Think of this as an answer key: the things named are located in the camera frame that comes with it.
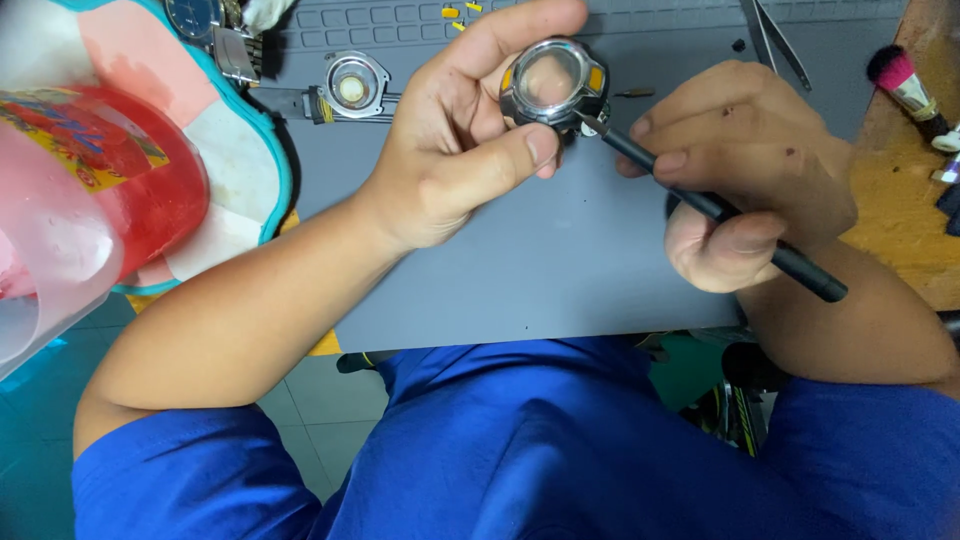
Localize person's right hand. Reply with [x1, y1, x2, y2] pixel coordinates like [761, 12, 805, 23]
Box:
[615, 60, 861, 295]

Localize person's left hand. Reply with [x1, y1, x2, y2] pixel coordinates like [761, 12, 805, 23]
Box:
[358, 0, 591, 254]

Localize black precision screwdriver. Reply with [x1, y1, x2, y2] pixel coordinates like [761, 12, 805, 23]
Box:
[573, 111, 850, 305]

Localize silver orange watch case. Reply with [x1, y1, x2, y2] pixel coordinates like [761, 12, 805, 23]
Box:
[498, 36, 612, 141]

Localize metal tweezers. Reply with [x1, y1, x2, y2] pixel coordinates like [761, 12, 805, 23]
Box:
[738, 0, 813, 93]

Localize pink black brush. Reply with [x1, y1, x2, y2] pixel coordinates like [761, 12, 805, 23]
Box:
[866, 43, 954, 141]

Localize grey repair mat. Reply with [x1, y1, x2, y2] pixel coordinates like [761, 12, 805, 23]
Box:
[247, 0, 912, 354]

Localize dark blue object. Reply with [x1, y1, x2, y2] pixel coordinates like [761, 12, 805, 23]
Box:
[936, 183, 960, 238]

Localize teal-rimmed pink white tray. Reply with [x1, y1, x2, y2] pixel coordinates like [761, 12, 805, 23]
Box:
[0, 0, 294, 297]

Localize white cloth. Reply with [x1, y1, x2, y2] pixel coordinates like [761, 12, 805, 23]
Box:
[241, 0, 298, 36]

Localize blue dial metal wristwatch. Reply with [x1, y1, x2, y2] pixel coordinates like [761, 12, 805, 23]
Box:
[163, 0, 264, 85]

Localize clear plastic jar red lid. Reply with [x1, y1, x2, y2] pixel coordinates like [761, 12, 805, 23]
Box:
[0, 84, 211, 376]

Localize blue shirt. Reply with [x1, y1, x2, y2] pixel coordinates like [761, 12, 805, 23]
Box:
[72, 336, 960, 540]

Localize black strap with silver case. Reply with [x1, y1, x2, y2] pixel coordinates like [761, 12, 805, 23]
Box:
[247, 50, 402, 126]

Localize black yellow strap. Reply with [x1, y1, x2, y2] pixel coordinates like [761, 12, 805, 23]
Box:
[336, 349, 402, 375]

